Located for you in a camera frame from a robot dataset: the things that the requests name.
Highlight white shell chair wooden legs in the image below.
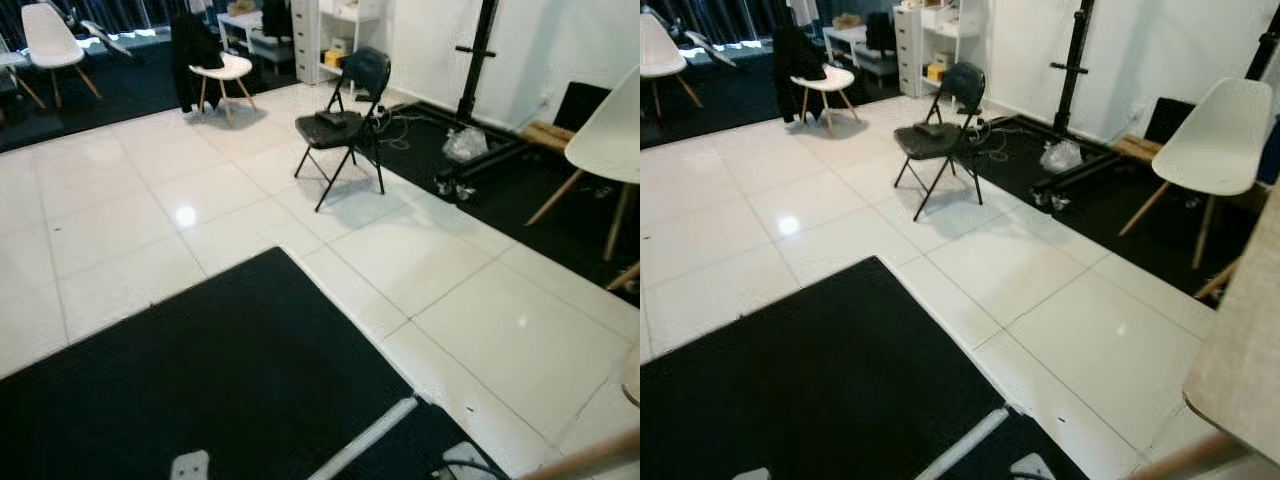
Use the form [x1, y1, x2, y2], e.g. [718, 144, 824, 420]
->
[790, 65, 859, 136]
[1118, 78, 1276, 271]
[188, 52, 259, 126]
[640, 10, 704, 109]
[527, 65, 641, 263]
[20, 3, 104, 109]

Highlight black floor mat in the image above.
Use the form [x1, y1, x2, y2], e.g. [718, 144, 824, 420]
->
[372, 98, 641, 306]
[640, 256, 1091, 480]
[972, 112, 1251, 301]
[0, 247, 511, 480]

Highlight wooden crate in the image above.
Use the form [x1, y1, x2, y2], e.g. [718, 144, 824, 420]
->
[1112, 135, 1166, 166]
[520, 120, 579, 153]

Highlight black panel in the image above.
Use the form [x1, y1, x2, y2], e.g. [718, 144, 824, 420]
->
[552, 82, 613, 133]
[1143, 96, 1196, 146]

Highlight dark carpet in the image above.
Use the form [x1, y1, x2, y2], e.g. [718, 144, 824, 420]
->
[0, 45, 301, 153]
[640, 55, 901, 151]

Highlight clear plastic bag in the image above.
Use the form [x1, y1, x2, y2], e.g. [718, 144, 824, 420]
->
[442, 127, 489, 163]
[1040, 138, 1084, 173]

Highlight black jacket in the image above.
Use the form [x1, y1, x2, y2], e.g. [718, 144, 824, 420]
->
[772, 25, 829, 126]
[170, 12, 226, 114]

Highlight dark curtain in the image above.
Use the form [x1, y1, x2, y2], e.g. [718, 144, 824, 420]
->
[0, 0, 216, 41]
[650, 0, 801, 46]

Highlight black metal stand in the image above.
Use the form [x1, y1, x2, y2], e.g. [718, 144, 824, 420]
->
[985, 0, 1166, 206]
[385, 0, 561, 201]

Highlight grey robot right leg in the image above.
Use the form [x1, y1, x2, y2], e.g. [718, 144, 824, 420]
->
[440, 442, 498, 480]
[1010, 452, 1058, 480]

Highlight white low table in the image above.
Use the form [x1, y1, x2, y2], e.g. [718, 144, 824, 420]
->
[215, 8, 296, 73]
[822, 22, 898, 81]

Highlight black folding chair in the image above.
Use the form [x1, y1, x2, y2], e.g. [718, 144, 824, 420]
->
[293, 46, 393, 213]
[893, 62, 988, 222]

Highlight white shelf unit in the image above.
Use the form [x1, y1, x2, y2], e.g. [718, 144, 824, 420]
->
[292, 0, 393, 86]
[893, 0, 991, 99]

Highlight white tape strip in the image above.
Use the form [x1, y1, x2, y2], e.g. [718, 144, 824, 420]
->
[305, 397, 419, 480]
[912, 407, 1011, 480]

